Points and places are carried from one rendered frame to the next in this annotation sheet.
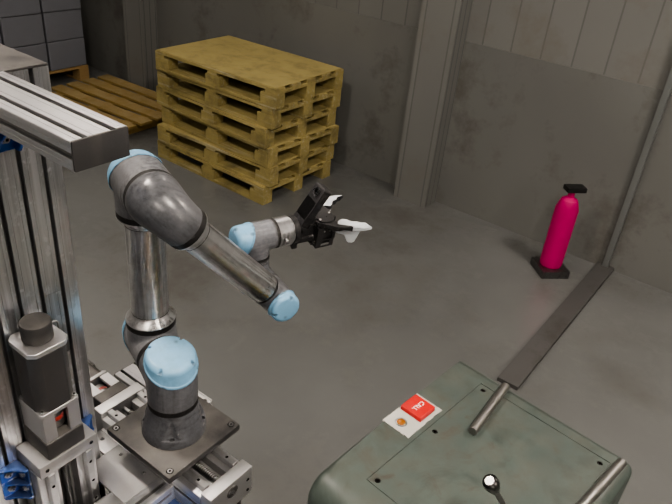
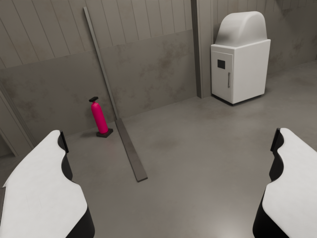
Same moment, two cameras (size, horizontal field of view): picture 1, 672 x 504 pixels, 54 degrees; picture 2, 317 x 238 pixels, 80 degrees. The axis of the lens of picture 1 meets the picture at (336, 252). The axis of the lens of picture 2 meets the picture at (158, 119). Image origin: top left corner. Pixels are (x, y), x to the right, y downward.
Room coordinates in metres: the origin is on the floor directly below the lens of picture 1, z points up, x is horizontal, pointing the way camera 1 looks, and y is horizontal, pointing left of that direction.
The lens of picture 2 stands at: (1.49, 0.04, 1.64)
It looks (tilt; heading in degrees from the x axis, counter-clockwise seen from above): 29 degrees down; 310
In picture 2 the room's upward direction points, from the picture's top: 10 degrees counter-clockwise
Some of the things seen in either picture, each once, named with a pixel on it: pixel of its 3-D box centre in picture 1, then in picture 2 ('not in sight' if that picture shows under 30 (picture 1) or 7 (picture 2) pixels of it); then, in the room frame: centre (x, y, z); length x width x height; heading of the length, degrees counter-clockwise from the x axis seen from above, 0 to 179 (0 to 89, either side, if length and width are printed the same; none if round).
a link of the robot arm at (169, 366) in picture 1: (170, 372); not in sight; (1.14, 0.35, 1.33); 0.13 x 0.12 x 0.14; 34
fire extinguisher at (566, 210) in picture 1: (560, 230); (99, 117); (4.02, -1.50, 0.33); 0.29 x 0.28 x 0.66; 146
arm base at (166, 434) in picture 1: (173, 411); not in sight; (1.13, 0.34, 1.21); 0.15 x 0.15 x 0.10
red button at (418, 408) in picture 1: (417, 408); not in sight; (1.18, -0.23, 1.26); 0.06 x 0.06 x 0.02; 50
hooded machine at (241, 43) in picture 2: not in sight; (237, 59); (2.44, -3.51, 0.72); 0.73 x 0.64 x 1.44; 56
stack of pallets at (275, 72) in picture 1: (247, 114); not in sight; (5.25, 0.85, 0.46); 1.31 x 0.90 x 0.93; 56
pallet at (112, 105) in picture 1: (115, 104); not in sight; (6.22, 2.31, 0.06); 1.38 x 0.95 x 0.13; 56
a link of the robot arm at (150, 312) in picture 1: (147, 268); not in sight; (1.25, 0.42, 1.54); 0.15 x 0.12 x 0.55; 34
